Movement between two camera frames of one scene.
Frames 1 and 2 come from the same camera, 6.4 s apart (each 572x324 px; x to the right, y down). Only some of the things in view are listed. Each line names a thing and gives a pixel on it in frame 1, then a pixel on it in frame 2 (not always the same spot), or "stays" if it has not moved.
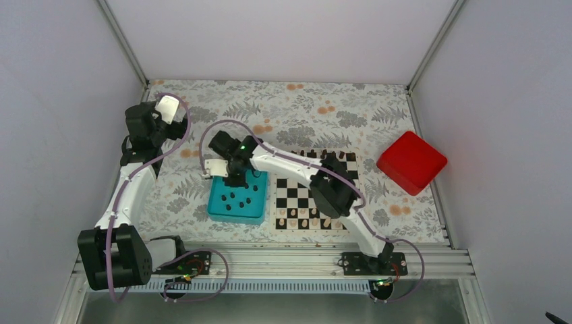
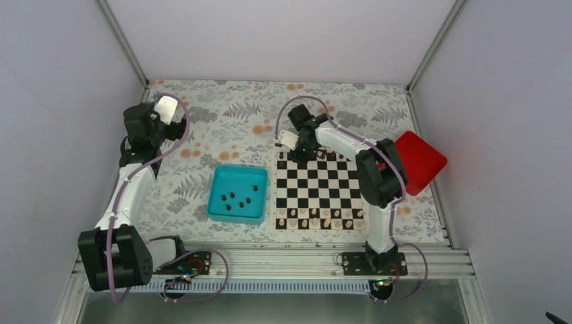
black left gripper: (179, 129) stays
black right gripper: (239, 181) → (300, 158)
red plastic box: (412, 163) stays
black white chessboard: (293, 210) stays
